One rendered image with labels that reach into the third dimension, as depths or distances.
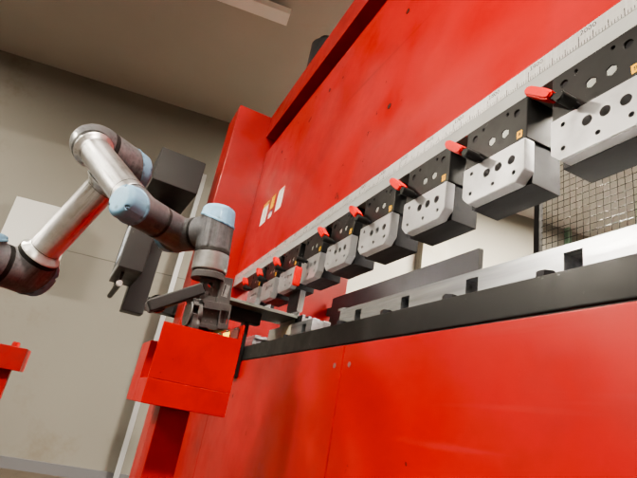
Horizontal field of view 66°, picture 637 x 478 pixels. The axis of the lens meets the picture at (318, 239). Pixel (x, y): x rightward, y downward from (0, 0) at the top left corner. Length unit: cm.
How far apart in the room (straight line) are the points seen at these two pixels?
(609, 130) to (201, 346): 77
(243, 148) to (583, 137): 221
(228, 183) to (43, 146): 279
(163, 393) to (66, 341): 367
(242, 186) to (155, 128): 261
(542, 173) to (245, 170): 206
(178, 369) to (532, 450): 64
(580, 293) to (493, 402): 16
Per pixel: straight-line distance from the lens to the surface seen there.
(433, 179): 107
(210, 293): 105
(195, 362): 99
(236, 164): 275
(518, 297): 62
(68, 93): 545
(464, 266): 180
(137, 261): 262
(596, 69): 86
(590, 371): 55
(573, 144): 81
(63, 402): 460
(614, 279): 55
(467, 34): 124
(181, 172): 282
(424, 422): 72
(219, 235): 106
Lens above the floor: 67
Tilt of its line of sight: 21 degrees up
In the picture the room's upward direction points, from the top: 11 degrees clockwise
